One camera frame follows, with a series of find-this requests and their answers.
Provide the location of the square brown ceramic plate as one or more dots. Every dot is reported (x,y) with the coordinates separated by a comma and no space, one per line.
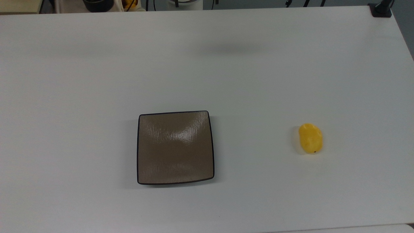
(174,152)

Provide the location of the wooden board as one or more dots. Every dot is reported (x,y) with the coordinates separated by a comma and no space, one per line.
(20,5)

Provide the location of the yellow lemon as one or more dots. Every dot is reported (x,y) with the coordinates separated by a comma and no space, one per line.
(310,138)

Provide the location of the yellow object behind table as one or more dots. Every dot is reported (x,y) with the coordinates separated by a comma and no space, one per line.
(131,3)

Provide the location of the black table clamp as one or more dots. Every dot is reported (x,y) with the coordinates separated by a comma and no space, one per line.
(381,10)

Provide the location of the black stand legs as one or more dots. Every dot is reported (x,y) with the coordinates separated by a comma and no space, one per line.
(305,2)

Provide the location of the black round container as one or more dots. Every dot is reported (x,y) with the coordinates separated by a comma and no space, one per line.
(98,5)

